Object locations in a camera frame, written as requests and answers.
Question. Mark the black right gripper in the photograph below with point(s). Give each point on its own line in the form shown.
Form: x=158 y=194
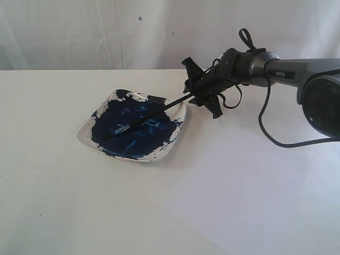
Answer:
x=206 y=85

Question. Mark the black paintbrush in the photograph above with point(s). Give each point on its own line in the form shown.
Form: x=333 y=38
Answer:
x=140 y=121

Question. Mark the white paper sheet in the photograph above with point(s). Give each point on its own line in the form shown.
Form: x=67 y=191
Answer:
x=248 y=196

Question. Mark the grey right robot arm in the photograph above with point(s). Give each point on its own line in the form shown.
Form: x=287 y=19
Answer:
x=316 y=80

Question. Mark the white plate with blue paint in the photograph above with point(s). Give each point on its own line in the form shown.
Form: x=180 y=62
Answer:
x=151 y=141

